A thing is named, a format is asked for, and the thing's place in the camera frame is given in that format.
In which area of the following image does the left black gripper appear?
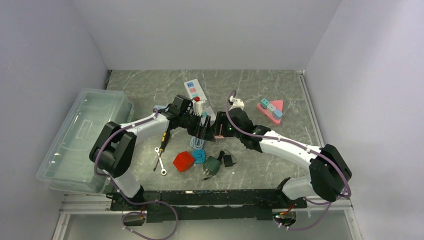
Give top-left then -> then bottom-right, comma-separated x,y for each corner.
179,112 -> 216,142

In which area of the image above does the light blue cable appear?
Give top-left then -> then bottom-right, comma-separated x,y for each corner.
190,136 -> 206,152

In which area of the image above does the teal blue plug adapter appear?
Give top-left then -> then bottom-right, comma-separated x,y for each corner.
191,149 -> 206,165

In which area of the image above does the dark green cube socket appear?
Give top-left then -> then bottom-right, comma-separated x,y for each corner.
203,156 -> 221,176

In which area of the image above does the red cube socket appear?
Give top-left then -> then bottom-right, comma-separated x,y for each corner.
172,151 -> 195,173

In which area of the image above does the light blue power strip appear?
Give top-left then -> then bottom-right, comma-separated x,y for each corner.
153,105 -> 168,112

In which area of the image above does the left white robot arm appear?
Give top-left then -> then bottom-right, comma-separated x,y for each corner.
89,94 -> 215,210

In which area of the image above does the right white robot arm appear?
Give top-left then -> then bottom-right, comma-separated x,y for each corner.
210,108 -> 352,208

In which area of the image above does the white multicolour power strip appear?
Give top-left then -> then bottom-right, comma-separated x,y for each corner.
183,79 -> 216,124

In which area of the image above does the black yellow screwdriver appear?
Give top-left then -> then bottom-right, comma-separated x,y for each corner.
159,131 -> 171,153

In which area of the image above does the pink triangular power strip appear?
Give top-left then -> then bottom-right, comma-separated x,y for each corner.
256,98 -> 284,126

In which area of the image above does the silver ratchet wrench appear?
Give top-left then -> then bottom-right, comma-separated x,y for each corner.
153,147 -> 167,176

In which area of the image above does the clear plastic storage bin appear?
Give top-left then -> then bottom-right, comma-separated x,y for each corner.
36,88 -> 134,194

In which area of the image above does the black aluminium base frame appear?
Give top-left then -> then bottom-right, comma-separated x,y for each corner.
106,188 -> 308,223

